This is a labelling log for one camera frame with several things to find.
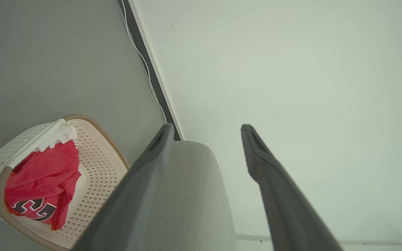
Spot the red sports jersey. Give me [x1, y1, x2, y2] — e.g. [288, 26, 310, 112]
[4, 140, 82, 231]

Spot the white basket handle bar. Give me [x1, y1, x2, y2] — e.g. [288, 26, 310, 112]
[6, 118, 66, 168]

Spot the white cloth piece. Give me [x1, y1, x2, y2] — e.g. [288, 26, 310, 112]
[35, 125, 80, 152]

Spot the black baseboard strip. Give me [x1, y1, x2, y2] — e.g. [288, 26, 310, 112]
[118, 0, 182, 141]

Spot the thin white cable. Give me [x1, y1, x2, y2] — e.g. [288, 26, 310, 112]
[121, 0, 169, 123]

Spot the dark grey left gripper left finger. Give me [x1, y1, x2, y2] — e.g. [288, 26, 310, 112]
[72, 123, 174, 251]

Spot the grey upholstered furniture piece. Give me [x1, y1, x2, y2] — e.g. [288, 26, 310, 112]
[126, 140, 237, 251]

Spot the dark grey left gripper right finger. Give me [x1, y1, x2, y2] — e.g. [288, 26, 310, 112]
[241, 124, 343, 251]

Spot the white perforated laundry basket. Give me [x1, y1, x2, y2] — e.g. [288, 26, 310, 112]
[0, 114, 131, 251]

